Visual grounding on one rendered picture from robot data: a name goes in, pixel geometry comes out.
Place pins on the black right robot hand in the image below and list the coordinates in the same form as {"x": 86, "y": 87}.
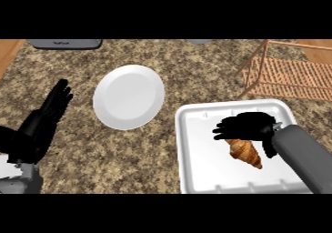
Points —
{"x": 244, "y": 127}

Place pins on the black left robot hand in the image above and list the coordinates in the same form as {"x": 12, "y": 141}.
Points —
{"x": 37, "y": 127}

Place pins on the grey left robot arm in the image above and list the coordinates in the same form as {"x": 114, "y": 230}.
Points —
{"x": 15, "y": 179}

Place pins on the brown croissant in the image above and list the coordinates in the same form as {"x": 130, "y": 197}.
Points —
{"x": 246, "y": 153}

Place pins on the white tray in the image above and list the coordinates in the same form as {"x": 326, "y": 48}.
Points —
{"x": 226, "y": 170}

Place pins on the wooden tiered shelf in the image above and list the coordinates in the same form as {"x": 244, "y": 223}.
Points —
{"x": 294, "y": 75}

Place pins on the white oval plate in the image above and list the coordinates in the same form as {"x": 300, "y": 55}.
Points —
{"x": 127, "y": 97}

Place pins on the small grey object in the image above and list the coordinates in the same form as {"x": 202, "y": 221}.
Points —
{"x": 199, "y": 41}

